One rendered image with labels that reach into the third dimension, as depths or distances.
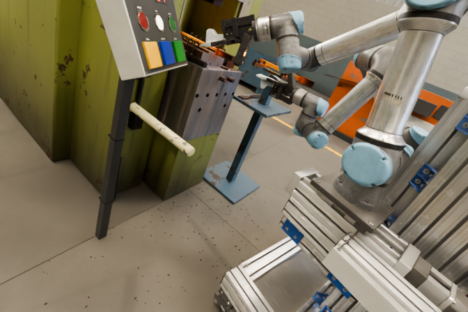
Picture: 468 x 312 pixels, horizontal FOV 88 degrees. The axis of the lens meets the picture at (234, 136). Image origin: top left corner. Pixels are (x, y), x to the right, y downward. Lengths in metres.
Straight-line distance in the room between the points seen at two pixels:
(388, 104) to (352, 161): 0.16
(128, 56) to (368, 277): 0.88
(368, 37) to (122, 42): 0.71
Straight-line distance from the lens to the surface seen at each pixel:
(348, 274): 0.82
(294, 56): 0.84
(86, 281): 1.38
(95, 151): 1.63
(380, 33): 0.87
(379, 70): 1.07
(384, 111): 0.69
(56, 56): 1.63
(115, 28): 0.78
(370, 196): 0.88
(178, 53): 0.97
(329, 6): 9.25
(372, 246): 0.90
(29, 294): 1.38
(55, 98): 1.71
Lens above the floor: 1.19
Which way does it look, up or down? 25 degrees down
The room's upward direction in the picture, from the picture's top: 22 degrees clockwise
